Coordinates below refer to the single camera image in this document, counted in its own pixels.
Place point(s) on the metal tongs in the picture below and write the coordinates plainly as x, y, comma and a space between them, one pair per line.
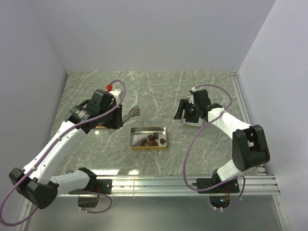
131, 113

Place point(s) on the dark chocolate block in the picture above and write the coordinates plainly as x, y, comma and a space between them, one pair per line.
151, 138

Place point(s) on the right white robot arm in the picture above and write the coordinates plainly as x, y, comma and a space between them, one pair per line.
249, 144

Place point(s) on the gold tin box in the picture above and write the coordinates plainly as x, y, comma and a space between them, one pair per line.
139, 133

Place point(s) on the red rectangular tray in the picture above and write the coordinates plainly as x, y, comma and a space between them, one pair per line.
101, 126

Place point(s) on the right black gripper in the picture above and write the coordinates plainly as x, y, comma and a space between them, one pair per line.
184, 104

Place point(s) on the dark heart chocolate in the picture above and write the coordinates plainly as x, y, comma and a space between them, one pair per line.
162, 141

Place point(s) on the aluminium rail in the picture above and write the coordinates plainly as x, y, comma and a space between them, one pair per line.
143, 186

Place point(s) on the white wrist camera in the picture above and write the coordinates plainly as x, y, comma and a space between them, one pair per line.
115, 92
191, 99

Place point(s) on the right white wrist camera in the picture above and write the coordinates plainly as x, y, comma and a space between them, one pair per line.
191, 99

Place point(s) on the dark cube chocolate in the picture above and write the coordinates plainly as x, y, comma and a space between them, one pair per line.
156, 135

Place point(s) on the round brown chocolate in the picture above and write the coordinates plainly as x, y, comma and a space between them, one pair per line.
152, 143

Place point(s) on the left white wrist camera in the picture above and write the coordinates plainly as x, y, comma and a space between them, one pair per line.
115, 92

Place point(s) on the grey tin lid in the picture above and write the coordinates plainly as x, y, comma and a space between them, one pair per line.
192, 117

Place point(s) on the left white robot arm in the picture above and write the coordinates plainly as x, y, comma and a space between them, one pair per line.
37, 181

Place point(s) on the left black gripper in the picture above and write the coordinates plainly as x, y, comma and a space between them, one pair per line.
118, 122

